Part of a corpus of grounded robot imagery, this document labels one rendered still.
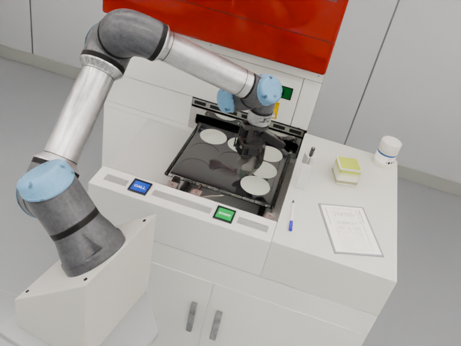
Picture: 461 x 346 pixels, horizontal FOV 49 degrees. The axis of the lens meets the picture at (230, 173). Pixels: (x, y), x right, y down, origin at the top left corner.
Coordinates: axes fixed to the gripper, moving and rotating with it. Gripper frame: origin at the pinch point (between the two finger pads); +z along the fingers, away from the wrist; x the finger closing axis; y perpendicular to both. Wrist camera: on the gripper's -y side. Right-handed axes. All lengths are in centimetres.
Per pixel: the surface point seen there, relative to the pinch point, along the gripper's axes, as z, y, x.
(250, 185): 1.2, 2.5, 5.4
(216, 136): 1.3, 4.3, -23.8
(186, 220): -2.8, 30.2, 22.4
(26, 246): 91, 72, -68
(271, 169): 1.3, -8.8, -2.0
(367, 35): 2, -129, -123
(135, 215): 1.7, 42.5, 13.5
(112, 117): 14, 36, -59
